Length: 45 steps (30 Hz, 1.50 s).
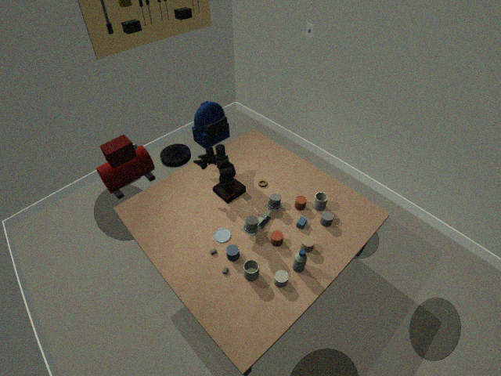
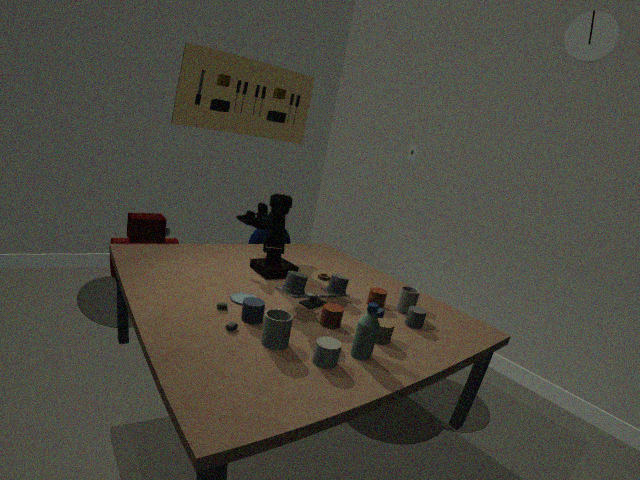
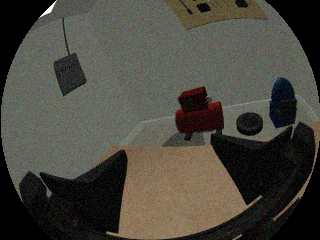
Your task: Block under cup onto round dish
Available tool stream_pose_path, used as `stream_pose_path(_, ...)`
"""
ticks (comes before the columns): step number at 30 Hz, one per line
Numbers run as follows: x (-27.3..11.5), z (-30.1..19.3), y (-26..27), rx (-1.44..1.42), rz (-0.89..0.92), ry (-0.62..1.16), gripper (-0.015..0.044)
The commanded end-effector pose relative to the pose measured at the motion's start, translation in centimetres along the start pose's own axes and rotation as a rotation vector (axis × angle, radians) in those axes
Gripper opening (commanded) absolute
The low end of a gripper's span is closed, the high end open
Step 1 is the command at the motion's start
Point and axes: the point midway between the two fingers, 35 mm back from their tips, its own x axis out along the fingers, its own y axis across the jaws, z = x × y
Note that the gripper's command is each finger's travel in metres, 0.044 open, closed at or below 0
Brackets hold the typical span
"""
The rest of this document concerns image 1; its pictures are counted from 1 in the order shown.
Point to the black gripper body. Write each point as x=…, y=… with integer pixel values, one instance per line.
x=211, y=160

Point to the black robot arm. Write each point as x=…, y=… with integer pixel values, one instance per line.
x=226, y=169

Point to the blue block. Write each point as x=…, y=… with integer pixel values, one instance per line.
x=301, y=222

